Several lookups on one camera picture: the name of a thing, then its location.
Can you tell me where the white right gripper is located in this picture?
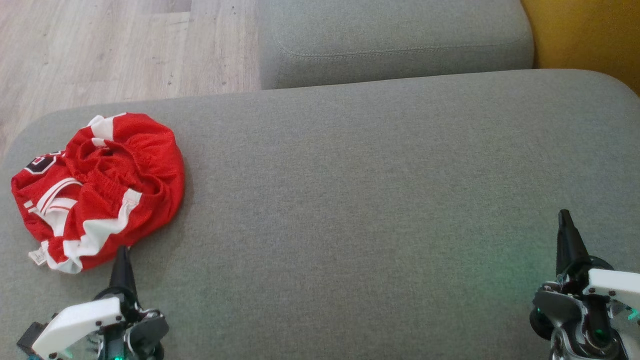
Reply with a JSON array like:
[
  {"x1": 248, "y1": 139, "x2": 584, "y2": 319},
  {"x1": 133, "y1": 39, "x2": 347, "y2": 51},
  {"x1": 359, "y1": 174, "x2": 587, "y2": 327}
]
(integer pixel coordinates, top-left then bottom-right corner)
[{"x1": 529, "y1": 209, "x2": 640, "y2": 360}]

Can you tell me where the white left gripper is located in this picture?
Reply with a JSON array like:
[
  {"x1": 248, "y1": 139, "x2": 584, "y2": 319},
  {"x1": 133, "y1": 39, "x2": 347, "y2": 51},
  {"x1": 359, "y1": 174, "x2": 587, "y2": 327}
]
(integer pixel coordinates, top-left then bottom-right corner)
[{"x1": 30, "y1": 245, "x2": 170, "y2": 360}]

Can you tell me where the red white basketball jersey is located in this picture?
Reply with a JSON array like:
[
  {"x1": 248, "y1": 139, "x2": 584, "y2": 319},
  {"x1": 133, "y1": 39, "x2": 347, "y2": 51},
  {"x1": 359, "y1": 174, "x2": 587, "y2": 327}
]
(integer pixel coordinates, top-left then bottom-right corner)
[{"x1": 11, "y1": 150, "x2": 151, "y2": 275}]

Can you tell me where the yellow sofa backrest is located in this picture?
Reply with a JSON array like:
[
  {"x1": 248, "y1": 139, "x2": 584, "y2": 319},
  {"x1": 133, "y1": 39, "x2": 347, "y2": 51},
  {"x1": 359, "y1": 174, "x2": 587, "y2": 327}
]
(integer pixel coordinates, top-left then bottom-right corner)
[{"x1": 520, "y1": 0, "x2": 640, "y2": 97}]

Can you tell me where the large grey sofa seat cushion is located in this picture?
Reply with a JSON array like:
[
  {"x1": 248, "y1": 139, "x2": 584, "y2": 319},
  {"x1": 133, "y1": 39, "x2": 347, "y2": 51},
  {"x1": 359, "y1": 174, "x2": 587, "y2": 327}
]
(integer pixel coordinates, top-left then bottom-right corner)
[{"x1": 0, "y1": 69, "x2": 640, "y2": 360}]

